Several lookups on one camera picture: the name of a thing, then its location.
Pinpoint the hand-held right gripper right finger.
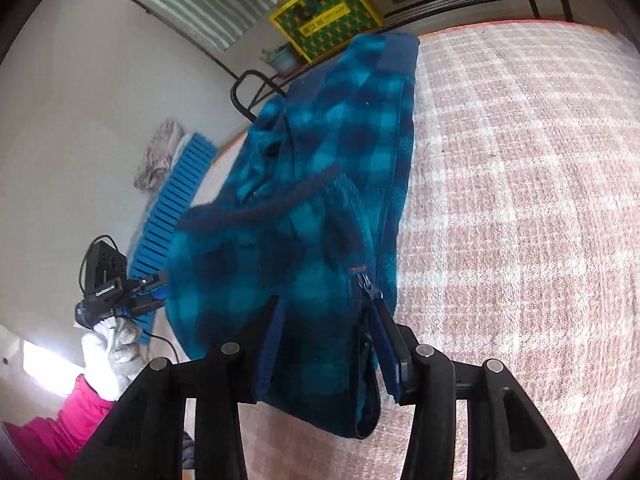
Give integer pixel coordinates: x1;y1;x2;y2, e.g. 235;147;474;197
371;304;581;480

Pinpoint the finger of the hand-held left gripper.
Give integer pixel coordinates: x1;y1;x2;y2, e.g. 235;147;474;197
130;289;169;314
125;269;171;294

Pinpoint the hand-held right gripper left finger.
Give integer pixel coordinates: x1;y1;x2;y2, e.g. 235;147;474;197
65;297;281;480

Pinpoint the teal plaid fleece jacket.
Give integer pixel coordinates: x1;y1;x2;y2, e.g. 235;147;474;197
165;32;421;441

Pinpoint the person's left forearm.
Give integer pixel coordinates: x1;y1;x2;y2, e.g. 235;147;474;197
0;374;117;480

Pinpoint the person's left hand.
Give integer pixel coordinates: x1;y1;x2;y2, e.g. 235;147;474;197
81;316;147;402

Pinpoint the blue slatted basket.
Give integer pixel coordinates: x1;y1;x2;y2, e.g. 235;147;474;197
131;131;219;347

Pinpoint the floral cloth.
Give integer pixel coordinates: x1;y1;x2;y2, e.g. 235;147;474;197
133;119;187;192

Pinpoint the black metal rack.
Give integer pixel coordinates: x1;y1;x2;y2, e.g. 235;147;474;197
230;0;576;123

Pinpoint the pink plaid bed blanket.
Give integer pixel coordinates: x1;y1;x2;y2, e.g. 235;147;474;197
192;17;640;480

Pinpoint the potted plant in blue pot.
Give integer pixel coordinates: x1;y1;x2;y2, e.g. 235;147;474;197
261;42;300;77

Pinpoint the green striped cloth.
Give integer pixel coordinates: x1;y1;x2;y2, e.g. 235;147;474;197
107;0;287;52

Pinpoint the yellow plastic crate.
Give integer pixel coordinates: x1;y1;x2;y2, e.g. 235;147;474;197
268;0;385;64

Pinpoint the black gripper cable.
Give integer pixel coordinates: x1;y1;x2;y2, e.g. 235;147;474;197
142;331;177;362

